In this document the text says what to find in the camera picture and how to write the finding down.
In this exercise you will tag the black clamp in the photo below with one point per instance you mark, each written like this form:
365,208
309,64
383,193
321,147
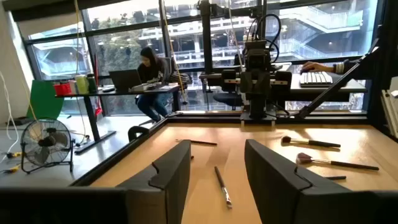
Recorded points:
136,132

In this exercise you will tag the aluminium extrusion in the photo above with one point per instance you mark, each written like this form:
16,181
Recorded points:
390,112

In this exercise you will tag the green panel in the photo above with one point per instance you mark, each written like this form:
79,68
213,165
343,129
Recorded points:
45,99

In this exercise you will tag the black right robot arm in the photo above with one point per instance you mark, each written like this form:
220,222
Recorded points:
258,104

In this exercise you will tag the dark green cup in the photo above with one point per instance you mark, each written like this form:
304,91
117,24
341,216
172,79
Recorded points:
92,84

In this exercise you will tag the black laptop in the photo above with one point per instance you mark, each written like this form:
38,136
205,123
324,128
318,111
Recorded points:
124,79

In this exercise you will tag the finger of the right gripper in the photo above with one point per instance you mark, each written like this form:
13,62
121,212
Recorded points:
263,83
247,83

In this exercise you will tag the black office chair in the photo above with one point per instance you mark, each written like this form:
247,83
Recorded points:
227,99

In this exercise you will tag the person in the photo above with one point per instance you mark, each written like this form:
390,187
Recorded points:
152,71

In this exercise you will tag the light green cup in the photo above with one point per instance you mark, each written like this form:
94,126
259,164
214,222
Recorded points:
81,84

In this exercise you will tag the red cup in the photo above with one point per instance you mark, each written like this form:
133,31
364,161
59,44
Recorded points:
62,89

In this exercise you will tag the maroon powder makeup brush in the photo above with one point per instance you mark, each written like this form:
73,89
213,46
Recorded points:
311,142

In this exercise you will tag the fan makeup brush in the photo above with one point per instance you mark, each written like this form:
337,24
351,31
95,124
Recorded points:
342,163

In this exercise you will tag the short thin makeup brush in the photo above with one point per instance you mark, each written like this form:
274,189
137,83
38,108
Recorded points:
202,142

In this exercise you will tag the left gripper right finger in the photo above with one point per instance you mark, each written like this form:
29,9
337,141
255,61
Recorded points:
280,193

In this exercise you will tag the pale small cup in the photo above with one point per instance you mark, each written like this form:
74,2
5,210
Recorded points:
72,87

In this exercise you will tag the black standing desk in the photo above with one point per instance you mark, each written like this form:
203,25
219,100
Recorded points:
91,118

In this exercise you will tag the black floor fan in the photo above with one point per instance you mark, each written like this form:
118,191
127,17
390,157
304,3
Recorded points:
46,143

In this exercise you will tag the computer keyboard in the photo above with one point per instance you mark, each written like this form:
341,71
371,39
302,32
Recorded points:
315,79

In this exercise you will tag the slim silver-ferrule makeup brush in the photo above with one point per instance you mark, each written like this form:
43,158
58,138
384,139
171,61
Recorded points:
337,178
222,185

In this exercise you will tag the person's forearm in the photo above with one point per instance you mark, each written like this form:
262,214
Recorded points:
351,67

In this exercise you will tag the person's hand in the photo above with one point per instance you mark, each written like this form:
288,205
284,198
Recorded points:
314,67

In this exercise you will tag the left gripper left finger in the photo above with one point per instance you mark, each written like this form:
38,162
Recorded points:
161,199

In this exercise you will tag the grey desk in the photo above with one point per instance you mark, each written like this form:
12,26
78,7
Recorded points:
342,89

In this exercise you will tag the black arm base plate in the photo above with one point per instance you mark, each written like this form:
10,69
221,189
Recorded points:
271,116

